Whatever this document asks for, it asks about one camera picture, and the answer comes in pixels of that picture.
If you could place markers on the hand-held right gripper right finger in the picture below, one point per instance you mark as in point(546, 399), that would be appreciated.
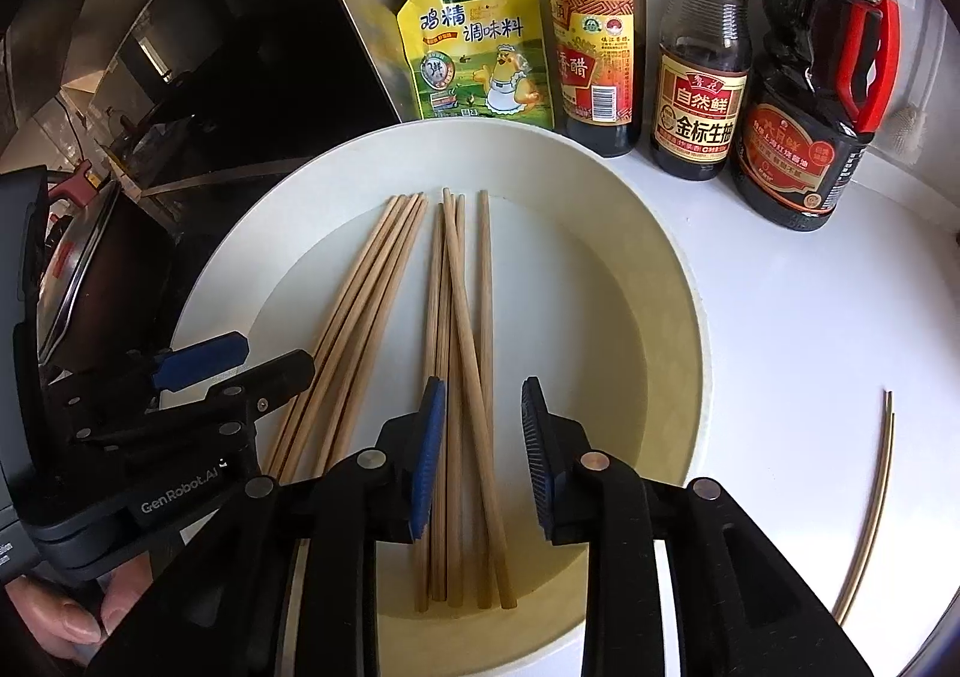
point(536, 452)

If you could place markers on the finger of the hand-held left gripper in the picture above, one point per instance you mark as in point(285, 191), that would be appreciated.
point(202, 358)
point(262, 377)

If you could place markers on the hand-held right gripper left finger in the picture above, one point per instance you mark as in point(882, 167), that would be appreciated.
point(427, 452)

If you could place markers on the pile of bamboo chopsticks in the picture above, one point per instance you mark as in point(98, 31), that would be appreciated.
point(439, 317)

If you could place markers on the white oval bowl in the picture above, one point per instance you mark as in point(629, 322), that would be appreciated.
point(585, 317)

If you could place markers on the person's left hand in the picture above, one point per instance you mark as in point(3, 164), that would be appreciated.
point(67, 621)

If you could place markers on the pot with metal lid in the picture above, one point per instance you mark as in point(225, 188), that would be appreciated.
point(82, 272)

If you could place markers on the black glass appliance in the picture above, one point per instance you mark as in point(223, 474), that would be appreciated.
point(300, 9)

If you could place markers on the clear soy sauce bottle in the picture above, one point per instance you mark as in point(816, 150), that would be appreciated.
point(701, 107)

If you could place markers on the yellow-capped vinegar bottle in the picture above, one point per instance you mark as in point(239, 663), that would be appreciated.
point(592, 69)

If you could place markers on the yellow seasoning pouch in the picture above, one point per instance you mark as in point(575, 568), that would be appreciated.
point(465, 47)

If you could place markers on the white hanging brush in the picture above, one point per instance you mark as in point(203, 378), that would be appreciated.
point(906, 125)

